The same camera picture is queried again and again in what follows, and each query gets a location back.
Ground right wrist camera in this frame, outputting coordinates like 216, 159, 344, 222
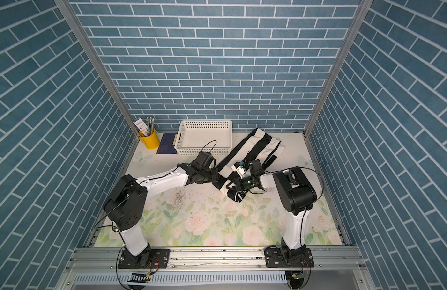
231, 162, 249, 178

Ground black white striped pillowcase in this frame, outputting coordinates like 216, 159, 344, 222
213, 128, 285, 203

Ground floral table mat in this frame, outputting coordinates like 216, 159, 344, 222
92, 133, 342, 248

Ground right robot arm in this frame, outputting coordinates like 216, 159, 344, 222
225, 159, 322, 255

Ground aluminium front rail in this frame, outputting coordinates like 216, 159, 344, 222
66, 245, 366, 272

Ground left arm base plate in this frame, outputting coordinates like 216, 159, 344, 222
117, 248, 171, 270

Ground white vent grille strip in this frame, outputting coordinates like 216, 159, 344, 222
74, 271, 286, 286

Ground white plastic basket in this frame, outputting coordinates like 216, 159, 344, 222
175, 120, 233, 156

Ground white paper tag in cup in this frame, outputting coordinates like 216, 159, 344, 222
134, 118, 149, 137

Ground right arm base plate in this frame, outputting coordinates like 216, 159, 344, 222
264, 245, 315, 268

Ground yellow pen cup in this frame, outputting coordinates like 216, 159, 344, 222
139, 129, 160, 150

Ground pens in cup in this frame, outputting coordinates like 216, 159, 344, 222
147, 117, 155, 136

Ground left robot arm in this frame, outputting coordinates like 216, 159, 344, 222
104, 151, 219, 258

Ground dark blue notebook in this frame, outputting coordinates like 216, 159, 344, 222
156, 133, 177, 155

